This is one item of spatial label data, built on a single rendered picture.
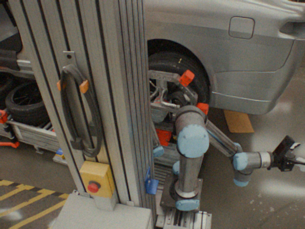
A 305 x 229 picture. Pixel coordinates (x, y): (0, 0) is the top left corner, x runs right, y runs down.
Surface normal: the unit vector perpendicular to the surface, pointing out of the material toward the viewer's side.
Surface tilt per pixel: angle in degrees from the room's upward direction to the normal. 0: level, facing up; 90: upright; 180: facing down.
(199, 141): 82
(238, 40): 90
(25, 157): 0
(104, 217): 0
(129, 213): 0
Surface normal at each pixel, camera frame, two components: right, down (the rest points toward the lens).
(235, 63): -0.33, 0.60
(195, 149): 0.04, 0.51
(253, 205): -0.03, -0.78
